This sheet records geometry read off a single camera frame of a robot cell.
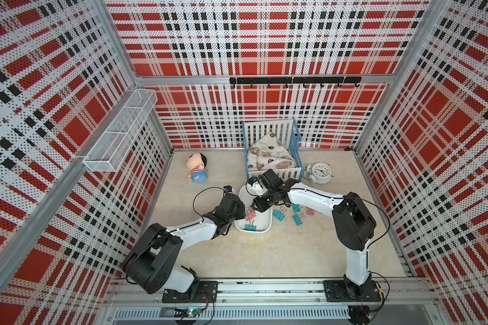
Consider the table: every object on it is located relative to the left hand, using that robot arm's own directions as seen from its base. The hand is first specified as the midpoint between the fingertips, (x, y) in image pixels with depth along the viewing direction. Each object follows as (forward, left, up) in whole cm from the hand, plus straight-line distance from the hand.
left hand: (243, 206), depth 92 cm
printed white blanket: (+35, -13, -2) cm, 37 cm away
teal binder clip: (-3, -17, -3) cm, 17 cm away
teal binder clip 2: (-5, -25, -4) cm, 26 cm away
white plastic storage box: (-5, -9, -5) cm, 12 cm away
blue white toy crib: (+42, -24, +6) cm, 49 cm away
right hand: (-1, -7, +3) cm, 7 cm away
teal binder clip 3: (-9, -3, -3) cm, 10 cm away
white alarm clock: (+20, -39, -1) cm, 44 cm away
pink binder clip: (-3, -4, -3) cm, 5 cm away
